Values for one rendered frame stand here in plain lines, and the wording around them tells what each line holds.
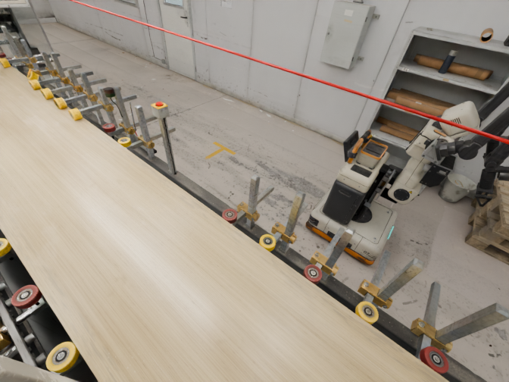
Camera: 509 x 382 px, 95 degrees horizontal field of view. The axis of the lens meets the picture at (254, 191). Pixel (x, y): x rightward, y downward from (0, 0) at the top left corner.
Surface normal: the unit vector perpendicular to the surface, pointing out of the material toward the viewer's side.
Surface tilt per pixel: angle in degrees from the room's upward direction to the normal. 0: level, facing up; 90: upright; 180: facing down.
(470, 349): 0
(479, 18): 90
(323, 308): 0
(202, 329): 0
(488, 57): 90
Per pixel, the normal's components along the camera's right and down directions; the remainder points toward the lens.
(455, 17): -0.62, 0.51
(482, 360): 0.08, -0.72
